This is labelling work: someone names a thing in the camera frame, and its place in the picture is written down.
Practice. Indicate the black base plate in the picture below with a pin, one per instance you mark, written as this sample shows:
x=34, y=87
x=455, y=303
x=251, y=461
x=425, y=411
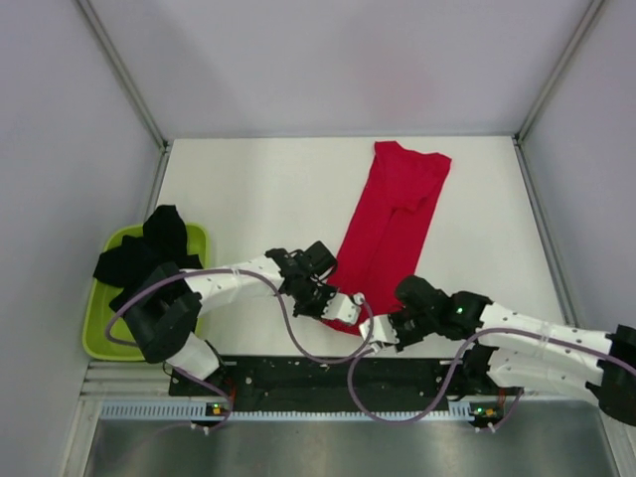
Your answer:
x=279, y=383

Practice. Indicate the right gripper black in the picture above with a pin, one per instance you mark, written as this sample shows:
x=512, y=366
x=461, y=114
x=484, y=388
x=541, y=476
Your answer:
x=403, y=342

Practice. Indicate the aluminium frame post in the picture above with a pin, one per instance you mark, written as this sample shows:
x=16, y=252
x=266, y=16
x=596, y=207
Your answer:
x=121, y=72
x=576, y=40

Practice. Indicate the black t shirt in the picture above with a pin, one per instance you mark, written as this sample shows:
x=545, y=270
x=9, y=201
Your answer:
x=164, y=239

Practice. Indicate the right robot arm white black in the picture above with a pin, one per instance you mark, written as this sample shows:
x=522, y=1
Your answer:
x=514, y=350

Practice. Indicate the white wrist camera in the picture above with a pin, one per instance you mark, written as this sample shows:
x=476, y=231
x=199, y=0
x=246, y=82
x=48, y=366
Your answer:
x=344, y=308
x=378, y=332

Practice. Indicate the aluminium frame post left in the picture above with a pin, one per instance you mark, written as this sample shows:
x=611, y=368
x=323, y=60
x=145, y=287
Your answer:
x=121, y=72

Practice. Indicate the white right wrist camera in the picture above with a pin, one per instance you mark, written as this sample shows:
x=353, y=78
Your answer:
x=378, y=332

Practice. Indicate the red t shirt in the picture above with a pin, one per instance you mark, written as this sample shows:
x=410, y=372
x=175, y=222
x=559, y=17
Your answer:
x=387, y=231

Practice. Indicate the aluminium frame post right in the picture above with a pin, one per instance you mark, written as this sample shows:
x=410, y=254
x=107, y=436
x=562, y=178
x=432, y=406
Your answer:
x=576, y=40

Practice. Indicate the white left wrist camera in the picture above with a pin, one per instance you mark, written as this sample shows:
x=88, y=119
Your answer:
x=344, y=308

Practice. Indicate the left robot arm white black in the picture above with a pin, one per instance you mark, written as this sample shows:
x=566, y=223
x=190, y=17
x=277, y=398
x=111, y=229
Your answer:
x=163, y=321

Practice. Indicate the aluminium side rail right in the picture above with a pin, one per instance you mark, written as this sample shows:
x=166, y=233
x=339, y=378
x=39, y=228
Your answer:
x=563, y=293

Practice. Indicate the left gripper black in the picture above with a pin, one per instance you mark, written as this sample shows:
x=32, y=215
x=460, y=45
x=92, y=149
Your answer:
x=328, y=292

